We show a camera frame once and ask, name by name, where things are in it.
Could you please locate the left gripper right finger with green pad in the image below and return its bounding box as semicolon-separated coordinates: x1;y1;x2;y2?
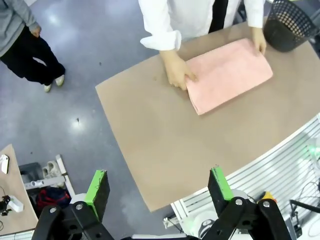
199;165;299;240

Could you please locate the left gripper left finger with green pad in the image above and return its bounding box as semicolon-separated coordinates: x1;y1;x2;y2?
32;169;114;240

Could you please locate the pink towel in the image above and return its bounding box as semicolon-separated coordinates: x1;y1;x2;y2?
185;37;274;116

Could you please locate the person's right forearm white sleeve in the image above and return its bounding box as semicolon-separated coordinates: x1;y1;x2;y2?
138;0;183;52

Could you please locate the person's left forearm white sleeve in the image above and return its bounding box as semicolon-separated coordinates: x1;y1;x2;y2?
243;0;266;29

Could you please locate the person's right hand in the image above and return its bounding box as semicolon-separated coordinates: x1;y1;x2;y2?
159;49;200;91

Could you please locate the person's left hand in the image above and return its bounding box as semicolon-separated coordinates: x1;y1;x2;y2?
251;26;268;57

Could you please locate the grey sweater bystander hand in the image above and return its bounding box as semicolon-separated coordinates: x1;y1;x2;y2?
31;24;43;38

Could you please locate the red and blue bag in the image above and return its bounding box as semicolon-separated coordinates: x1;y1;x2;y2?
35;186;72;209

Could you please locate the yellow emergency stop box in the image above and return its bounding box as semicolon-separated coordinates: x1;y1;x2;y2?
259;190;278;204

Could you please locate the black metal stand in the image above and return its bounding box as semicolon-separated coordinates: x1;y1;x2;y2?
289;198;320;232

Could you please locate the wooden side table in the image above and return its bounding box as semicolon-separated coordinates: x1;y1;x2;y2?
0;143;39;236

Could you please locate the small black gadget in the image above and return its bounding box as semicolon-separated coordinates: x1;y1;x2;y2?
0;195;11;216

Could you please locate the white handheld device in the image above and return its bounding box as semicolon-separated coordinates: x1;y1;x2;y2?
0;154;11;175

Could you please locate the bystander in grey sweater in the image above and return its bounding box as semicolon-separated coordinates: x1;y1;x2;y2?
0;0;67;93

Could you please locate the dark grey perforated basket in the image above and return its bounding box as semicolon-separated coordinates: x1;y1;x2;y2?
262;0;319;53

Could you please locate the black necktie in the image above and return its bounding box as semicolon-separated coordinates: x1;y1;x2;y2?
208;0;229;34

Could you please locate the person's torso white coat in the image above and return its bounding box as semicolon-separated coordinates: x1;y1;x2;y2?
138;0;266;43

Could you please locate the white metal table leg frame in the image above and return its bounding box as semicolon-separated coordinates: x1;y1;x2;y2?
24;154;76;199

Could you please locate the black cable bundle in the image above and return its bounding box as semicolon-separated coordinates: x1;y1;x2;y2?
289;159;320;237

